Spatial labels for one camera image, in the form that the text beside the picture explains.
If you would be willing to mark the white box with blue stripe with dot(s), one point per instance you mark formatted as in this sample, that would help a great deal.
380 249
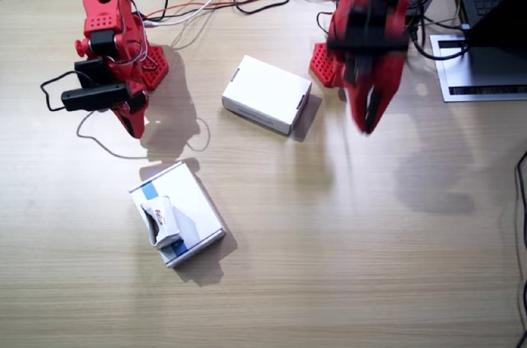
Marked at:
197 204

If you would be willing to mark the small white carton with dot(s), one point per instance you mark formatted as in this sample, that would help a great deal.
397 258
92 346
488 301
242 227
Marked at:
162 222

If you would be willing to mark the plain white box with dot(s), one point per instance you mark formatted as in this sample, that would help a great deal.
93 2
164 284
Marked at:
267 91

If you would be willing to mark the black monitor screen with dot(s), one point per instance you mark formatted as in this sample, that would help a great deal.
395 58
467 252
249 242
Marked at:
506 23

